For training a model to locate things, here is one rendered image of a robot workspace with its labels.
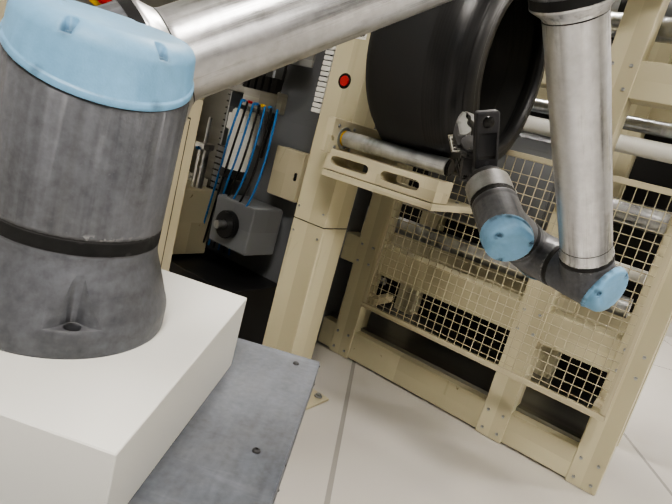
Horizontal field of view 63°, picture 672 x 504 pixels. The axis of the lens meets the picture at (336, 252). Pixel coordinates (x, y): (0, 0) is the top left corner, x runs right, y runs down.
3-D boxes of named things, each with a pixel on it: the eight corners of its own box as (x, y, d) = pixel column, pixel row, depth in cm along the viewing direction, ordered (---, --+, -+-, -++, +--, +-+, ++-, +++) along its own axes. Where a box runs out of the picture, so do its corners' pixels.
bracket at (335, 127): (319, 150, 153) (328, 115, 151) (389, 164, 186) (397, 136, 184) (328, 152, 151) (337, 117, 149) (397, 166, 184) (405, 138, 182)
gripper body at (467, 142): (452, 162, 121) (464, 201, 114) (457, 132, 114) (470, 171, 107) (486, 159, 121) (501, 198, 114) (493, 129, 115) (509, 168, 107)
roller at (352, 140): (349, 130, 157) (345, 146, 158) (340, 129, 153) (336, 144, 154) (457, 160, 138) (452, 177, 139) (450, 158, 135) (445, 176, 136)
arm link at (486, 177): (473, 184, 103) (523, 180, 103) (467, 167, 106) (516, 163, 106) (466, 216, 110) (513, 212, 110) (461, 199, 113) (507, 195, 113)
